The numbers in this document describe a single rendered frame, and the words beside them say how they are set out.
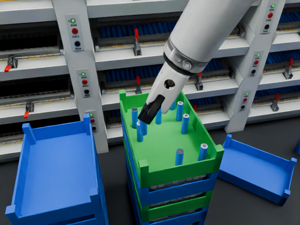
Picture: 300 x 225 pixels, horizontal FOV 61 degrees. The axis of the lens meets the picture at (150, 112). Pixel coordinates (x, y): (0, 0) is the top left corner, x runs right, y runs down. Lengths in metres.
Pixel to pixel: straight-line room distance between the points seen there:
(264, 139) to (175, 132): 0.74
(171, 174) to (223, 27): 0.35
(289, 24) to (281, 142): 0.56
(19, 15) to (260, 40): 0.86
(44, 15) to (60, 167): 0.46
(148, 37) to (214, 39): 0.60
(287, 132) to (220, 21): 1.15
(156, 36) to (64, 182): 0.61
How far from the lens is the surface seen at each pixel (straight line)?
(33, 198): 0.76
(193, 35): 0.42
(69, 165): 0.80
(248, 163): 1.26
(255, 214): 1.12
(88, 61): 0.94
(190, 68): 0.45
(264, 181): 1.22
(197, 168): 0.63
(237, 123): 1.35
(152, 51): 0.98
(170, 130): 0.75
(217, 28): 0.41
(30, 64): 0.98
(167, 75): 0.45
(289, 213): 1.17
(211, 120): 1.28
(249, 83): 1.21
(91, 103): 1.04
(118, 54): 0.96
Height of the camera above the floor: 0.92
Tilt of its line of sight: 40 degrees down
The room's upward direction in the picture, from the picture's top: straight up
